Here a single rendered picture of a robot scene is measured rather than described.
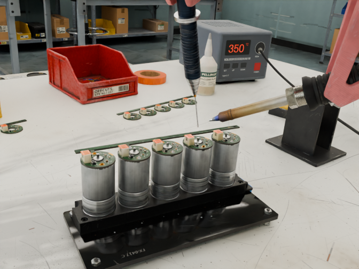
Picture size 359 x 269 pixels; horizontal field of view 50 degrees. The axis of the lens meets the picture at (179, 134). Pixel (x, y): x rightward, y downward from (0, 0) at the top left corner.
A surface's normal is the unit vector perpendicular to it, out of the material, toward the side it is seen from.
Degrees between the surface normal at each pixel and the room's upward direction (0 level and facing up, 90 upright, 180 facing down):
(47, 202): 0
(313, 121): 90
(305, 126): 90
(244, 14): 90
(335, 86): 98
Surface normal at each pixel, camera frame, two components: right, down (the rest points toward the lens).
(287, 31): -0.77, 0.21
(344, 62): -0.36, 0.48
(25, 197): 0.07, -0.91
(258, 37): 0.44, 0.39
